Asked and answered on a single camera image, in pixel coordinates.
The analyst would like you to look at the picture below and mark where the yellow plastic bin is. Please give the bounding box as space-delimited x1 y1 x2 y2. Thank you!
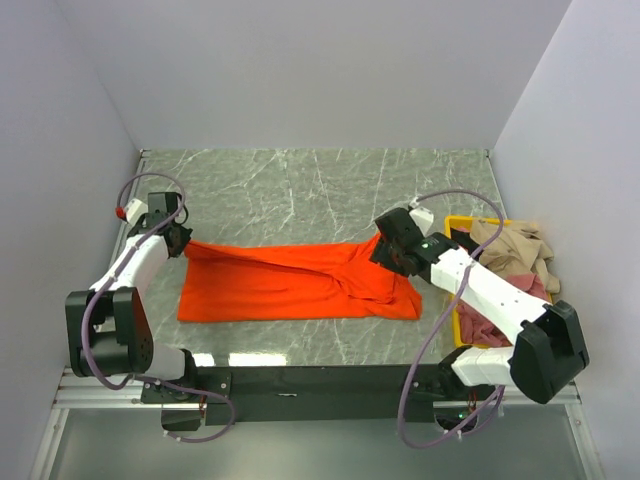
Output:
444 214 556 349

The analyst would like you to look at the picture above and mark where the orange t shirt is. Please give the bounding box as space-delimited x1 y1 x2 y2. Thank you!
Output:
177 235 422 324

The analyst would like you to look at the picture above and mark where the pink t shirt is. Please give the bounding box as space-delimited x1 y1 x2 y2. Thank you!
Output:
455 273 551 348

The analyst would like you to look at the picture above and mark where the black t shirt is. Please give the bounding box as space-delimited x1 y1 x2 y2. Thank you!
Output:
450 228 479 253

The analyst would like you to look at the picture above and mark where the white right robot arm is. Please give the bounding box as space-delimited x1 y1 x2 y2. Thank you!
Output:
370 208 589 404

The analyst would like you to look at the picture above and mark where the beige t shirt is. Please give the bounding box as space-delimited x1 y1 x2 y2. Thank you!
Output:
479 221 561 294

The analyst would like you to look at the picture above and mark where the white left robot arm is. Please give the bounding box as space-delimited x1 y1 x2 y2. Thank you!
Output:
65 192 200 402

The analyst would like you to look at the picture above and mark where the black base crossbar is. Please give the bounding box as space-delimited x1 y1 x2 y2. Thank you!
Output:
139 364 499 432

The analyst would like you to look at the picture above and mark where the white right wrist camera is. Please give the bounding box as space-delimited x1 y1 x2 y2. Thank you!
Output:
408 198 434 236

